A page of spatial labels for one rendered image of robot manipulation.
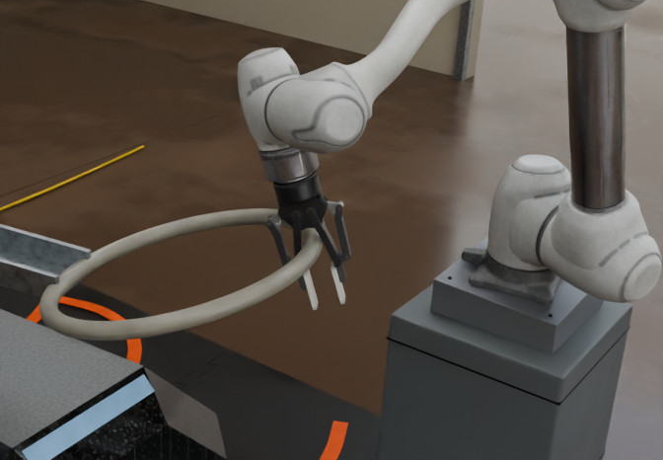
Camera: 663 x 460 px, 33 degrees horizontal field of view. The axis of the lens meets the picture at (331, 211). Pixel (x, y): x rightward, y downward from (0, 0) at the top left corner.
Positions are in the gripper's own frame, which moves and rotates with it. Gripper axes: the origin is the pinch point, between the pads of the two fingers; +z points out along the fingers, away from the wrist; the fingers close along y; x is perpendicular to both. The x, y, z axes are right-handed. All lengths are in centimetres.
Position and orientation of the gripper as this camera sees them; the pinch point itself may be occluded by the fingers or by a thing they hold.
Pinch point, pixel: (325, 286)
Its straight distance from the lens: 190.0
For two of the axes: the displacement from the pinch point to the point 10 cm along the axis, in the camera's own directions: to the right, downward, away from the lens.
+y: -9.7, 2.1, 1.3
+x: -0.6, 3.3, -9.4
